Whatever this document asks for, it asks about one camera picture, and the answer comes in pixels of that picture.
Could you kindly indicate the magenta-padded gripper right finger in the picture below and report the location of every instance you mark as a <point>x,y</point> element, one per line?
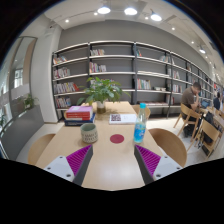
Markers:
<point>165,166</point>

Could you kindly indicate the person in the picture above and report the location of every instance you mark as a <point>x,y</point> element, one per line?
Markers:
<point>217,101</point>
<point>188,98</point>

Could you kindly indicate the group of ceiling lights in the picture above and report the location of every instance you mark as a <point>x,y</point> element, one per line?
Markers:
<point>130,11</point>

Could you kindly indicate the light wooden chair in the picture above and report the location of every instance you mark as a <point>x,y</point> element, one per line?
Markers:
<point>38,148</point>
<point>171,143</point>
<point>135,109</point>

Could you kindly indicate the red book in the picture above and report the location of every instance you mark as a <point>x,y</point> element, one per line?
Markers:
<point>78,117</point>

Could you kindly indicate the pink-covered book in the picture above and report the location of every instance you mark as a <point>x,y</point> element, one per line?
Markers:
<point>79,109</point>

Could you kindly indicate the small leafy potted plant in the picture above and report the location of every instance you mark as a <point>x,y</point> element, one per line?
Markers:
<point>29,101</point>

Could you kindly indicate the flat round red coaster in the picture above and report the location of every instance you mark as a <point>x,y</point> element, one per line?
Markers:
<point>117,138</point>

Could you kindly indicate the green potted plant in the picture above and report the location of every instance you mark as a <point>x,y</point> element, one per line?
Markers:
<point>101,90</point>

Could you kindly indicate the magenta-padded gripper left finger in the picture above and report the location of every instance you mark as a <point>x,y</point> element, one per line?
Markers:
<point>61,166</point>

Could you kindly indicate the white patterned booklet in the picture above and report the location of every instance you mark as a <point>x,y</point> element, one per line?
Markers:
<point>123,118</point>

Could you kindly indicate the grey bookshelf unit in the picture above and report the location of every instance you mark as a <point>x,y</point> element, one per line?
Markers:
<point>116,66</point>

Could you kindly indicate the open laptop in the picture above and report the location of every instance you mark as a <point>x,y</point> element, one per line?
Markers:
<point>205,104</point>

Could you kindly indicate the clear blue-capped drink bottle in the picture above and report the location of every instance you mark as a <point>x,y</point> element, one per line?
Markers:
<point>140,130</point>

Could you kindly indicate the grey-green patterned cup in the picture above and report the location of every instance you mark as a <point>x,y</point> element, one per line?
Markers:
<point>89,134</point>

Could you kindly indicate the dark blue book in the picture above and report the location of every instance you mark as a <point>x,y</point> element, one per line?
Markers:
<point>78,123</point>

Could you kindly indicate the group of wooden chairs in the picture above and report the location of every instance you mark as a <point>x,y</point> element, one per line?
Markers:
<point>208,131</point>

